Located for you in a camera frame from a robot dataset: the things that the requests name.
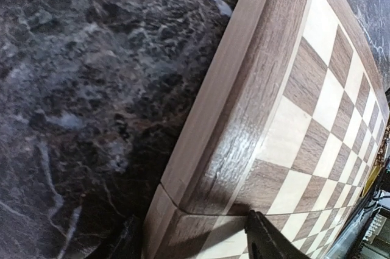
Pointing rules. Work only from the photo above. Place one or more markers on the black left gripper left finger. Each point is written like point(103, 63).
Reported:
point(126, 240)

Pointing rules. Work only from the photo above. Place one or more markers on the gold metal tray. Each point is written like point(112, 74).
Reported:
point(375, 170)

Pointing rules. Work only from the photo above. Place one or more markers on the wooden chess board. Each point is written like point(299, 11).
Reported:
point(288, 121)

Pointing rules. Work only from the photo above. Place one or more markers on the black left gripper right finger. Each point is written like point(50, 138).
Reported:
point(265, 241)

